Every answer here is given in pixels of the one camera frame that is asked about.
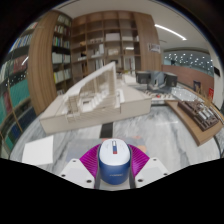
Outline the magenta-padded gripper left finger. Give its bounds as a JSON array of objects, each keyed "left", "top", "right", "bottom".
[{"left": 59, "top": 143, "right": 102, "bottom": 190}]

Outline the white and blue computer mouse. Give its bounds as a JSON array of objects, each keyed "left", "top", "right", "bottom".
[{"left": 97, "top": 138, "right": 132, "bottom": 186}]

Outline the small ceiling spotlights group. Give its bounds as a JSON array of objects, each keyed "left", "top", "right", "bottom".
[{"left": 163, "top": 51, "right": 214, "bottom": 73}]

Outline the long ceiling light strip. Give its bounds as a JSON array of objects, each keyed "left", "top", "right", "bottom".
[{"left": 154, "top": 23, "right": 188, "bottom": 42}]

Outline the grey building model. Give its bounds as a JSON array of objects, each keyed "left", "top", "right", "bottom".
[{"left": 135, "top": 70, "right": 179, "bottom": 88}]

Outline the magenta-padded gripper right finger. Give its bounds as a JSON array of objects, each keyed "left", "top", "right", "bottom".
[{"left": 128, "top": 143, "right": 170, "bottom": 188}]

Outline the brown wooden architectural model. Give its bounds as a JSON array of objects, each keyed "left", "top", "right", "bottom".
[{"left": 165, "top": 98, "right": 224, "bottom": 147}]

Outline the dark bookshelf with colourful books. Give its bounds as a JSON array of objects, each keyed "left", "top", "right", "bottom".
[{"left": 0, "top": 21, "right": 39, "bottom": 154}]

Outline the white paper sheet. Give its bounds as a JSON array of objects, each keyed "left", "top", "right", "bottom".
[{"left": 21, "top": 134, "right": 55, "bottom": 167}]

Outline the wooden shelf unit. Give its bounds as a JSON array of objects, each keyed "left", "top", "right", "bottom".
[{"left": 28, "top": 10, "right": 163, "bottom": 116}]

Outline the white architectural model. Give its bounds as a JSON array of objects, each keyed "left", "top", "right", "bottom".
[{"left": 39, "top": 61, "right": 153, "bottom": 136}]

